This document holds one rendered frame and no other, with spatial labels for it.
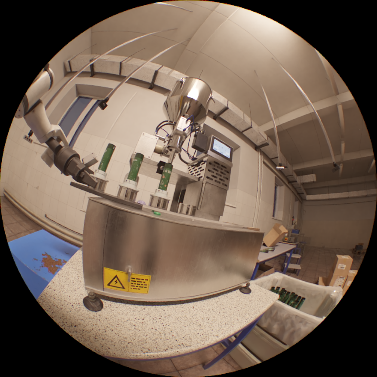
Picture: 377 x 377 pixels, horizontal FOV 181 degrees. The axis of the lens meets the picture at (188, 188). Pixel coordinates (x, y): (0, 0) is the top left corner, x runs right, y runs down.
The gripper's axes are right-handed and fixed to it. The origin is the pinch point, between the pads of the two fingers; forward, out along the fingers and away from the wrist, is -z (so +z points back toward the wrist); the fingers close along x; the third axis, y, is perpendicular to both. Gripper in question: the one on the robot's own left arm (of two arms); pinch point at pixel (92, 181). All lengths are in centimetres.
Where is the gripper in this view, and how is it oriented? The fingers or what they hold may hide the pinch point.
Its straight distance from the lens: 43.0
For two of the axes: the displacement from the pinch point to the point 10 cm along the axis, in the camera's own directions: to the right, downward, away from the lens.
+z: -7.8, -5.2, -3.3
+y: 4.4, -8.5, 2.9
